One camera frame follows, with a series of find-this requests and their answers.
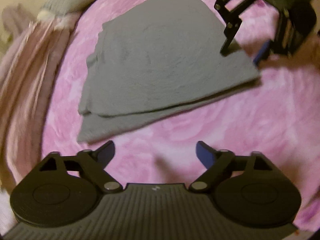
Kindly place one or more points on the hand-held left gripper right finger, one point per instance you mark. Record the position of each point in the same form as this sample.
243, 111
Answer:
206, 155

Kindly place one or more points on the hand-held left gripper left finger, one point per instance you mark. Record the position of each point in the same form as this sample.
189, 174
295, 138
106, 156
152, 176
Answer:
106, 153

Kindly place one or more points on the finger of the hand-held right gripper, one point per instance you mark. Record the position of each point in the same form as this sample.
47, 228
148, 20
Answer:
262, 52
232, 27

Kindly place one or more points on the grey sweatshirt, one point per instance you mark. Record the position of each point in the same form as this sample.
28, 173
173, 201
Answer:
160, 67

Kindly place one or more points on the pink floral blanket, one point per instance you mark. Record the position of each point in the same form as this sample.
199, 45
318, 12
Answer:
225, 120

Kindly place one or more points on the pink quilt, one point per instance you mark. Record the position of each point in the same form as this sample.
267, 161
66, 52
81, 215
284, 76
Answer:
27, 80

